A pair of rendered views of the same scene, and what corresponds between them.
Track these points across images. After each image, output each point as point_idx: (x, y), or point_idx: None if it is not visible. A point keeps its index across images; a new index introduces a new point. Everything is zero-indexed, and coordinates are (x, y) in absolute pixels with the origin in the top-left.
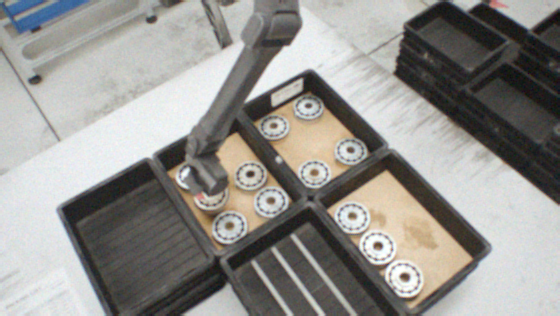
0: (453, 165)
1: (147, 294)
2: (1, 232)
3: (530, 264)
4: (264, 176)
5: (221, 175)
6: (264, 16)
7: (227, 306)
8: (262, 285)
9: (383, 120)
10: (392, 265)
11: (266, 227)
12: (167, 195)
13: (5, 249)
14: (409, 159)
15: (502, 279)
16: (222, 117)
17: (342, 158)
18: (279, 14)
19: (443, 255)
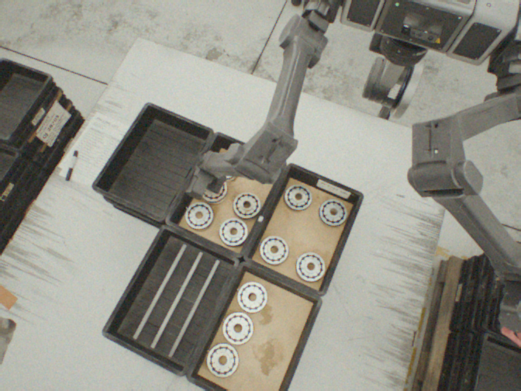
0: (368, 356)
1: (131, 193)
2: (139, 79)
3: None
4: (251, 215)
5: (196, 192)
6: (239, 154)
7: None
8: (172, 261)
9: (377, 276)
10: (228, 346)
11: (201, 241)
12: None
13: (130, 90)
14: (351, 316)
15: None
16: (212, 167)
17: (300, 264)
18: (252, 163)
19: (261, 382)
